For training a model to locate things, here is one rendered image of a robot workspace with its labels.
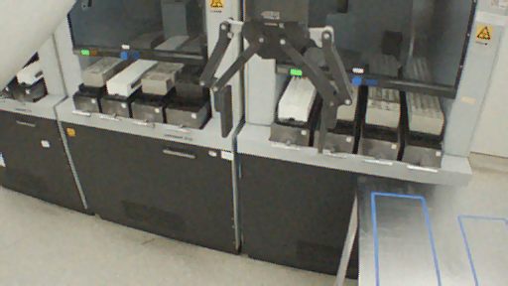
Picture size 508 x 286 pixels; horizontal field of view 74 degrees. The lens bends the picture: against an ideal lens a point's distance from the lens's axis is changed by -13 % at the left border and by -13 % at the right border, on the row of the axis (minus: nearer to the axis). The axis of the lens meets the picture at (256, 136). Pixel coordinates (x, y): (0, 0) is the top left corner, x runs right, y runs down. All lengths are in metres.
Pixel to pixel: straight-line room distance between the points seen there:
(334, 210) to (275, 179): 0.26
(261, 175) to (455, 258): 0.80
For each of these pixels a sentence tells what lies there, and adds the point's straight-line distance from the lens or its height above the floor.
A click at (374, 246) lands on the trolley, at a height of 0.82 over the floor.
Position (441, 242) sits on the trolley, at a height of 0.82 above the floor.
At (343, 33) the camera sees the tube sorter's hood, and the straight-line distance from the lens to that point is 1.23.
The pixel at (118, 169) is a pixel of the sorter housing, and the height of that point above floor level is 0.46.
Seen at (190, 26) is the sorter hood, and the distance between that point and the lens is 1.37.
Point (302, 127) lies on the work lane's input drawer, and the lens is 1.31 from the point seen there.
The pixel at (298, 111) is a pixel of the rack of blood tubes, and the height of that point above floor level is 0.85.
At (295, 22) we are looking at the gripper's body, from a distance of 0.45.
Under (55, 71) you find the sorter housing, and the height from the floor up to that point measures 0.87.
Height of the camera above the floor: 1.49
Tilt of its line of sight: 33 degrees down
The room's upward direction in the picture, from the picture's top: straight up
